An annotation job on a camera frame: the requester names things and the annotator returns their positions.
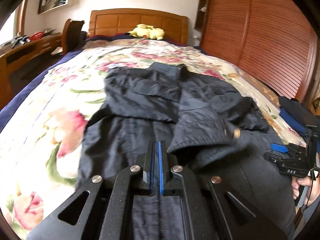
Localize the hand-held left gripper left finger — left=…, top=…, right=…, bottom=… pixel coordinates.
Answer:
left=26, top=140, right=157, bottom=240

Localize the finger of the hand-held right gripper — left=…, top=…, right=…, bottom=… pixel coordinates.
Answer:
left=264, top=152, right=283, bottom=165
left=269, top=142, right=290, bottom=154

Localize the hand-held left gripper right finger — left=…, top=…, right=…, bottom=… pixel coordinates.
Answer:
left=157, top=140, right=288, bottom=240

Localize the black jacket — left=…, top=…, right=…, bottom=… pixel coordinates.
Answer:
left=76, top=62, right=297, bottom=240

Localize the person's right hand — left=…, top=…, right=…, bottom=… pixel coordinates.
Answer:
left=291, top=176, right=320, bottom=208

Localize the blue folded garment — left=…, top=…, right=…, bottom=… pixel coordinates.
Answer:
left=279, top=109, right=320, bottom=145

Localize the black folded garment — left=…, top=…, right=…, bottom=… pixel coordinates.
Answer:
left=278, top=96, right=315, bottom=128

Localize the wooden slatted wardrobe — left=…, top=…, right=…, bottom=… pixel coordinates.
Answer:
left=200, top=0, right=318, bottom=103

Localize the floral blanket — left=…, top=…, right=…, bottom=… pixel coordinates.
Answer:
left=0, top=39, right=308, bottom=233

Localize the yellow plush toy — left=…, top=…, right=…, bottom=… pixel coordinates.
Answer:
left=127, top=24, right=165, bottom=40

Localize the dark wooden side shelf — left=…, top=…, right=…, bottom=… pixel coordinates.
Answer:
left=194, top=0, right=210, bottom=32

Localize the wooden headboard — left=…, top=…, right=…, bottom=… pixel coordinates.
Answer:
left=87, top=9, right=189, bottom=46

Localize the wooden chair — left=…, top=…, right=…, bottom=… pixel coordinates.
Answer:
left=51, top=19, right=85, bottom=57

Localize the wooden desk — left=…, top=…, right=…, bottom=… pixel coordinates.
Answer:
left=0, top=31, right=63, bottom=110

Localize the black device on stand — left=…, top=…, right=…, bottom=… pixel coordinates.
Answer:
left=10, top=36, right=30, bottom=47

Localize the window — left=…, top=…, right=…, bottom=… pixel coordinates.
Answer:
left=0, top=0, right=29, bottom=45

